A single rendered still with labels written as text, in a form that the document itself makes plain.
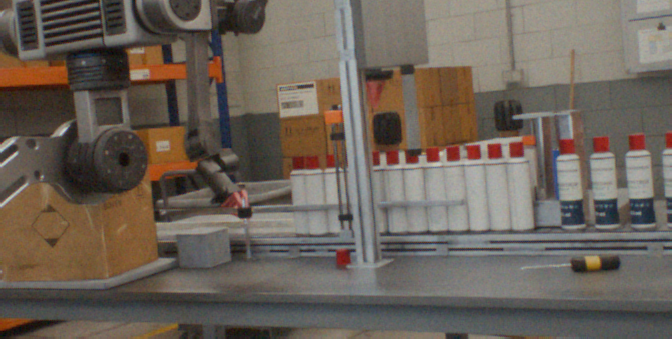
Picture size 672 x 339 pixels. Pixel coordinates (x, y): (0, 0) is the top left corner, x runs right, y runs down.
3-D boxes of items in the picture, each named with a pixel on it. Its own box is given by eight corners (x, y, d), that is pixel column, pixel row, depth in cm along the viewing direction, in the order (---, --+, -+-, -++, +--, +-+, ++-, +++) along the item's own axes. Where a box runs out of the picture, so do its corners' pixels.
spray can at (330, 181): (346, 230, 243) (339, 152, 242) (351, 233, 238) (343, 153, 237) (327, 233, 242) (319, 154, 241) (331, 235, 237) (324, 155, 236)
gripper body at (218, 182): (247, 186, 257) (231, 167, 259) (226, 191, 248) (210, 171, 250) (234, 202, 260) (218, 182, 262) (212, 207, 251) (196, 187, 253)
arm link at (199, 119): (175, 16, 270) (200, 3, 264) (190, 22, 274) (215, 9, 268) (179, 157, 257) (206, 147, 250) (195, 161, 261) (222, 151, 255)
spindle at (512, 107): (534, 192, 280) (526, 97, 278) (525, 196, 272) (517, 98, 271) (505, 193, 284) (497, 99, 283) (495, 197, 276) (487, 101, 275)
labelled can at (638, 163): (658, 226, 204) (651, 132, 203) (654, 229, 200) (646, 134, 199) (633, 226, 207) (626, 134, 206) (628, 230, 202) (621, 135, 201)
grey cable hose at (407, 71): (424, 154, 217) (416, 64, 216) (419, 155, 214) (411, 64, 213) (411, 155, 219) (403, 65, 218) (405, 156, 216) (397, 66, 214)
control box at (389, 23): (430, 63, 218) (423, -19, 217) (366, 68, 211) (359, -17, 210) (407, 66, 227) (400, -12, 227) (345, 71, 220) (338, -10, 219)
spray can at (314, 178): (333, 233, 241) (326, 154, 240) (318, 236, 237) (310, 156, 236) (320, 232, 245) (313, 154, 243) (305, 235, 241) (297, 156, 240)
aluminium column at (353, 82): (382, 261, 220) (356, -23, 217) (374, 265, 216) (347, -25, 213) (365, 261, 222) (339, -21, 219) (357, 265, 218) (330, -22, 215)
